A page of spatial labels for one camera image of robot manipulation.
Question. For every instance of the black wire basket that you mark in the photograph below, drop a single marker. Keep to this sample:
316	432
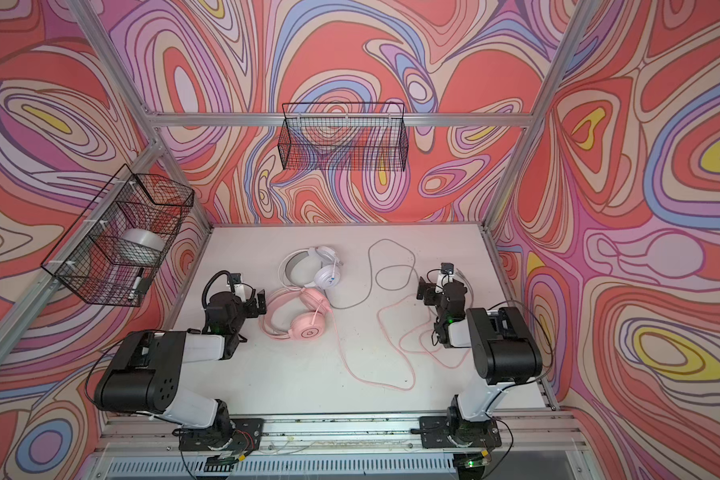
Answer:
89	266
343	136

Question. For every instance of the pink cat-ear headphones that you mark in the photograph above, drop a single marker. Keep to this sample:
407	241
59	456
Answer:
308	325

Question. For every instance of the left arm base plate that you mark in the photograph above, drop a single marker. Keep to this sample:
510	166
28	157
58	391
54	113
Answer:
240	436

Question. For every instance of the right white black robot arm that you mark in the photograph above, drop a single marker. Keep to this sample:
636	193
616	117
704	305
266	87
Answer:
504	354

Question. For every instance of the marker pen in basket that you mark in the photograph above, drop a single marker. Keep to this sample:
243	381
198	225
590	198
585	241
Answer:
134	290

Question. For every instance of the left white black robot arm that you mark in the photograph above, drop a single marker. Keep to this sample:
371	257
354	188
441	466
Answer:
144	377

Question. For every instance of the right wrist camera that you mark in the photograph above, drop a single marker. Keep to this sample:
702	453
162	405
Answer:
447	272

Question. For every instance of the back black wire basket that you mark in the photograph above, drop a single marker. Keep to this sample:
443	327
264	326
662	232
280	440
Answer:
343	136

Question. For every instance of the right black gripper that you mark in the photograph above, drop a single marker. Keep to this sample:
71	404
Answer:
430	291

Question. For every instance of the white tape roll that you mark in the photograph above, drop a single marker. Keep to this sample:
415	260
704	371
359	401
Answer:
140	247

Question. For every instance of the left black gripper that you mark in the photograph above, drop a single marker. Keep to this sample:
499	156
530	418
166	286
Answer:
254	302

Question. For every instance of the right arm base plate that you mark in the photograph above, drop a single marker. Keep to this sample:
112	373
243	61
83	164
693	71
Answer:
441	432

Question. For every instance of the white headphones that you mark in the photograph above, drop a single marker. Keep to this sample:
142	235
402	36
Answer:
312	267

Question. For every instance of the aluminium front rail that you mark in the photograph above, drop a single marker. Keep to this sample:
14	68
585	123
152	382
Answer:
386	432

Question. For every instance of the left black wire basket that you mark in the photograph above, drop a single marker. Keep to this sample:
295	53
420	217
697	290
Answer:
89	266

